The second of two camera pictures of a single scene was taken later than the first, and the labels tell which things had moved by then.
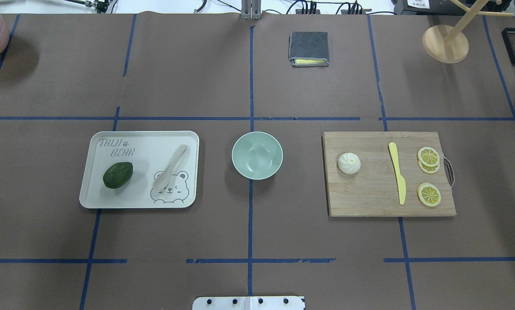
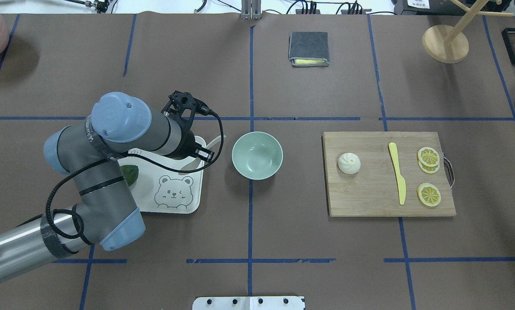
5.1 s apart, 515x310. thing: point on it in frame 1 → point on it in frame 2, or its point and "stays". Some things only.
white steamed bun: x=349 y=163 stays
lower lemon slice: x=429 y=194 stays
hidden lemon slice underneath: x=428 y=169 stays
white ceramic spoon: x=161 y=181 → x=199 y=163
